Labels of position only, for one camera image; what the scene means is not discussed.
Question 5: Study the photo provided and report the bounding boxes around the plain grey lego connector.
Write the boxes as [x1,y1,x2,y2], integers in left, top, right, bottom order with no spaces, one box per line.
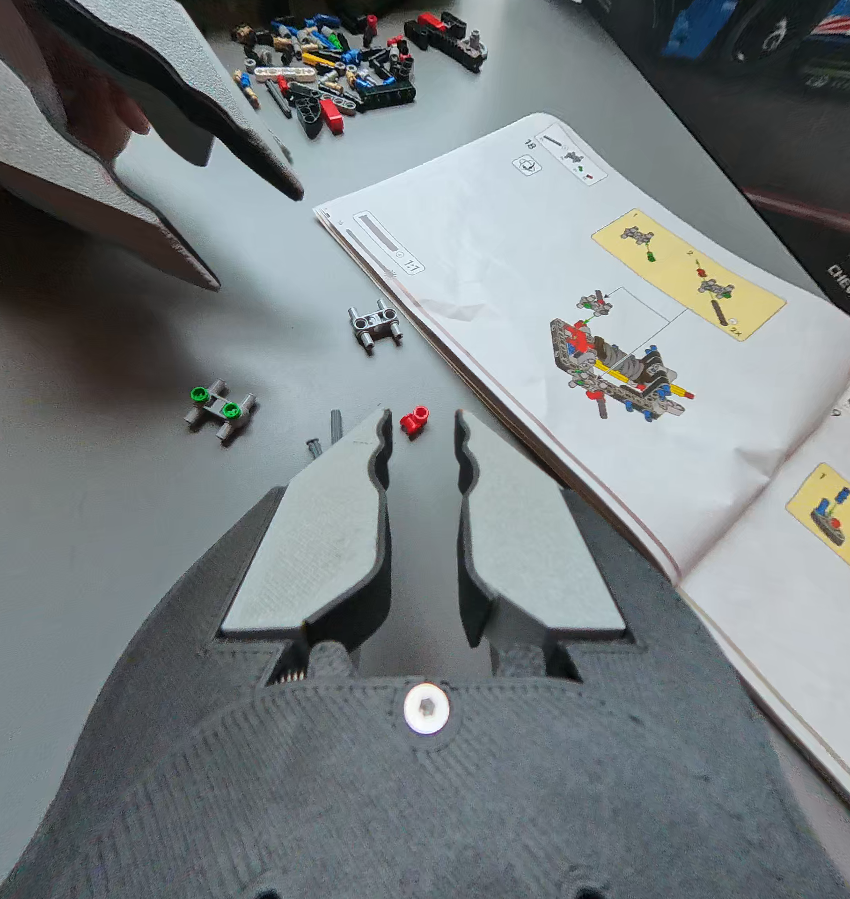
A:
[347,298,404,354]

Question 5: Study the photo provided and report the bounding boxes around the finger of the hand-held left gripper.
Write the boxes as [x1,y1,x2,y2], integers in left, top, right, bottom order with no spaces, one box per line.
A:
[0,31,221,292]
[39,0,305,202]

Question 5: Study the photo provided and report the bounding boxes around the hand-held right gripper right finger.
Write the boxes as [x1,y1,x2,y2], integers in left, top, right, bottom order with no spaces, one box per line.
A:
[455,409,627,650]

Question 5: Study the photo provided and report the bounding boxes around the black race car lego box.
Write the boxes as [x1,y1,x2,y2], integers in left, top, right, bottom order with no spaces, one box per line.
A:
[572,0,850,334]

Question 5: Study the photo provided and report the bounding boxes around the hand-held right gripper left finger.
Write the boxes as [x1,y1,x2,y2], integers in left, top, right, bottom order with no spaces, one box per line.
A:
[220,409,394,654]

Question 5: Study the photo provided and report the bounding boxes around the person's left hand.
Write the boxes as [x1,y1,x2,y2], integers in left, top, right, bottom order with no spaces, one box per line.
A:
[4,0,152,160]

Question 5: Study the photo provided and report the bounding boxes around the pile of loose lego pieces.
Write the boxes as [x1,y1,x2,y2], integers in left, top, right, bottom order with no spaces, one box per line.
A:
[230,10,489,166]

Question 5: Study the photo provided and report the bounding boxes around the open lego instruction booklet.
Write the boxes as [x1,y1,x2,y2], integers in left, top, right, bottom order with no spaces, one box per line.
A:
[313,112,850,830]

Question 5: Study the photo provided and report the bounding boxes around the grey lego connector green pins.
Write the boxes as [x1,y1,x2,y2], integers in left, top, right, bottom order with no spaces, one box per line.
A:
[184,379,258,445]

